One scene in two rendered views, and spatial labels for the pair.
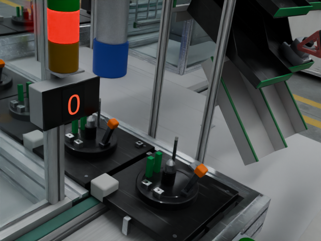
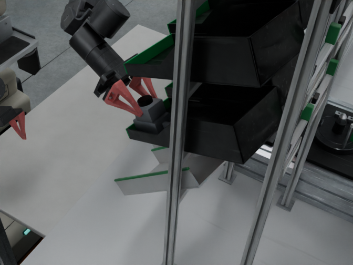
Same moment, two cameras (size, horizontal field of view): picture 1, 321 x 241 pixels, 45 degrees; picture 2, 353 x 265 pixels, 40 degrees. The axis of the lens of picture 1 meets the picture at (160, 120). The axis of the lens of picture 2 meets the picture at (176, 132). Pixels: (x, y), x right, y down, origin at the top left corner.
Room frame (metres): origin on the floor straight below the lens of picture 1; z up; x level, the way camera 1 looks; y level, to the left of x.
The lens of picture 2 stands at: (1.69, -0.40, 1.88)
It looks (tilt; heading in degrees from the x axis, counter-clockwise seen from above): 45 degrees down; 171
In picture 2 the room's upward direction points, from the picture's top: 4 degrees clockwise
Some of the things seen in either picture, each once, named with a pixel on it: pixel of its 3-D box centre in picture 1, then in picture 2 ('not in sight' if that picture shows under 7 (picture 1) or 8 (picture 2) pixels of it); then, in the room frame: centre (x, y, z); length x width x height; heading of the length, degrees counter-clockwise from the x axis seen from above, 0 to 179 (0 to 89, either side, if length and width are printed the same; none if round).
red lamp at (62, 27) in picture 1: (63, 24); not in sight; (0.61, 0.17, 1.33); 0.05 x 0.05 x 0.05
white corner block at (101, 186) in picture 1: (104, 187); not in sight; (0.67, 0.10, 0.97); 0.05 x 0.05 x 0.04; 54
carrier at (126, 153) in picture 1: (90, 129); (340, 124); (0.84, 0.17, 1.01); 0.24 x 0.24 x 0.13; 54
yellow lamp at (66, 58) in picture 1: (63, 54); not in sight; (0.61, 0.17, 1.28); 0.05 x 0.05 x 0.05
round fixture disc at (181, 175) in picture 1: (166, 186); not in sight; (0.69, -0.03, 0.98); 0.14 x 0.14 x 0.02
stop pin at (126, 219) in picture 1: (126, 225); not in sight; (0.59, 0.04, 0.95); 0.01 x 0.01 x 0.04; 54
